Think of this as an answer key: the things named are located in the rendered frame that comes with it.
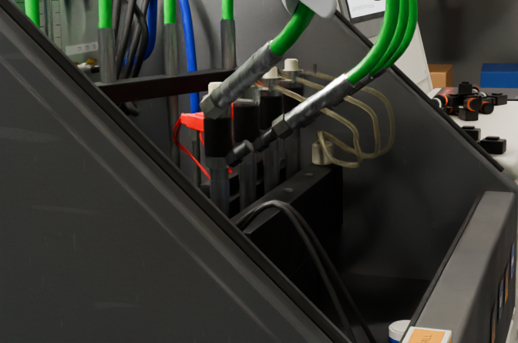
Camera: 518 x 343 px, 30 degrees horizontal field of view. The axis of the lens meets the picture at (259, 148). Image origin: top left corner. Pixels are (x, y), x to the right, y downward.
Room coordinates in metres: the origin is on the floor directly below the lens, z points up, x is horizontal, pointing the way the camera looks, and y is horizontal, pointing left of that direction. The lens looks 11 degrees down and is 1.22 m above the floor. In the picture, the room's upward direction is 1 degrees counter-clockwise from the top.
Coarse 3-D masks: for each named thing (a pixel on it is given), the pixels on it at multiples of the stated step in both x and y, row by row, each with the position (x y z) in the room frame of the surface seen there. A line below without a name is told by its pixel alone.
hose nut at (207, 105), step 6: (210, 96) 0.81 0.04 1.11; (204, 102) 0.82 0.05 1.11; (210, 102) 0.81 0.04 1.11; (204, 108) 0.82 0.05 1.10; (210, 108) 0.81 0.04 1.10; (216, 108) 0.81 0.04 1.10; (222, 108) 0.81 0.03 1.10; (204, 114) 0.82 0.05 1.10; (210, 114) 0.82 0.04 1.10; (216, 114) 0.82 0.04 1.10
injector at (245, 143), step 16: (224, 112) 0.91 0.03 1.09; (208, 128) 0.92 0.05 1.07; (224, 128) 0.91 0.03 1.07; (208, 144) 0.92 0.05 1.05; (224, 144) 0.91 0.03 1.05; (240, 144) 0.91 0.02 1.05; (208, 160) 0.92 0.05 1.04; (224, 160) 0.92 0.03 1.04; (240, 160) 0.92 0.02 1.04; (224, 176) 0.92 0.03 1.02; (224, 192) 0.92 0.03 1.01; (224, 208) 0.92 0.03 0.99
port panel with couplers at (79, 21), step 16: (64, 0) 1.20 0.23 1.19; (80, 0) 1.24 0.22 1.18; (96, 0) 1.28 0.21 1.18; (64, 16) 1.20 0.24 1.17; (80, 16) 1.24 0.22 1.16; (96, 16) 1.28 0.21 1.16; (64, 32) 1.20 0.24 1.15; (80, 32) 1.23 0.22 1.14; (96, 32) 1.27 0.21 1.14; (64, 48) 1.19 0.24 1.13; (80, 48) 1.23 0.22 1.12; (96, 48) 1.27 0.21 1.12; (80, 64) 1.23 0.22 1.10; (96, 64) 1.24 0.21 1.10; (96, 80) 1.27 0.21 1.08
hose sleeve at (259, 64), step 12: (264, 48) 0.77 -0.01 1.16; (252, 60) 0.78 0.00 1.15; (264, 60) 0.77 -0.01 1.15; (276, 60) 0.77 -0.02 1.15; (240, 72) 0.79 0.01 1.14; (252, 72) 0.78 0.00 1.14; (264, 72) 0.78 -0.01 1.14; (228, 84) 0.80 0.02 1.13; (240, 84) 0.79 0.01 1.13; (252, 84) 0.79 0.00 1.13; (216, 96) 0.81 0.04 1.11; (228, 96) 0.80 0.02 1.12
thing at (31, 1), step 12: (36, 0) 0.99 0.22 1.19; (36, 12) 0.99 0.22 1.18; (300, 12) 0.75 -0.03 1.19; (312, 12) 0.75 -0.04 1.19; (36, 24) 0.99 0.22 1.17; (288, 24) 0.76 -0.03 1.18; (300, 24) 0.75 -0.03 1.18; (288, 36) 0.76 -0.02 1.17; (300, 36) 0.76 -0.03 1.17; (276, 48) 0.77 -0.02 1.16; (288, 48) 0.77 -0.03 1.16
